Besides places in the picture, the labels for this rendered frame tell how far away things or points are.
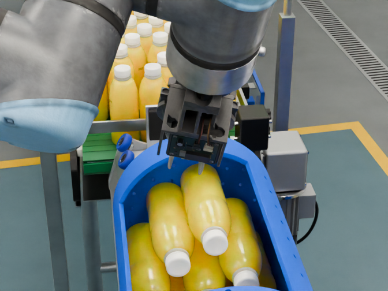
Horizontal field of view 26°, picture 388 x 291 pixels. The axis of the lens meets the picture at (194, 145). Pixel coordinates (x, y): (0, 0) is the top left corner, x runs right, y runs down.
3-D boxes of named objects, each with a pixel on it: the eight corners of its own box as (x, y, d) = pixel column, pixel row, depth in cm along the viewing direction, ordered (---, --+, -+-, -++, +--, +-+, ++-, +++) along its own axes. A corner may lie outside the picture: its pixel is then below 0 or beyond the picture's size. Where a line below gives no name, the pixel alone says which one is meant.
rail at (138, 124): (81, 134, 199) (79, 123, 197) (81, 133, 199) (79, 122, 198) (247, 123, 203) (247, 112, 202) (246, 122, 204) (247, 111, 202)
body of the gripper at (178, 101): (153, 157, 92) (164, 94, 82) (165, 94, 97) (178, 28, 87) (221, 171, 93) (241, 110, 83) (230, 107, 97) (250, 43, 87)
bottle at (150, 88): (163, 148, 203) (161, 79, 194) (135, 144, 205) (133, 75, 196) (172, 134, 209) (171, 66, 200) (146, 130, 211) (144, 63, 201)
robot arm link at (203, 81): (177, -10, 83) (272, 9, 84) (172, 22, 88) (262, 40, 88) (162, 60, 79) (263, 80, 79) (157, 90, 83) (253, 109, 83)
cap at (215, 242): (205, 228, 129) (207, 235, 127) (230, 231, 130) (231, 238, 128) (199, 248, 131) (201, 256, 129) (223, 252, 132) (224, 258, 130)
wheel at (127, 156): (128, 155, 183) (135, 159, 184) (127, 145, 187) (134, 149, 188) (116, 170, 185) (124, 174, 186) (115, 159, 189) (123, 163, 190)
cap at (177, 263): (174, 275, 133) (175, 282, 131) (160, 260, 131) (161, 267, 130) (194, 262, 132) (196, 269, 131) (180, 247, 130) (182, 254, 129)
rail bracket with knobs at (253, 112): (231, 157, 199) (232, 119, 194) (226, 142, 206) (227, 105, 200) (272, 155, 200) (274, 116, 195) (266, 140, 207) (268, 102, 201)
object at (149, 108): (147, 157, 194) (145, 109, 188) (146, 152, 196) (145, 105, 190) (190, 155, 195) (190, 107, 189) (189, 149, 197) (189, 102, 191)
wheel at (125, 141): (126, 138, 190) (133, 142, 191) (125, 128, 194) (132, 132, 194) (115, 152, 191) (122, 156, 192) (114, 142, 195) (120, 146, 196)
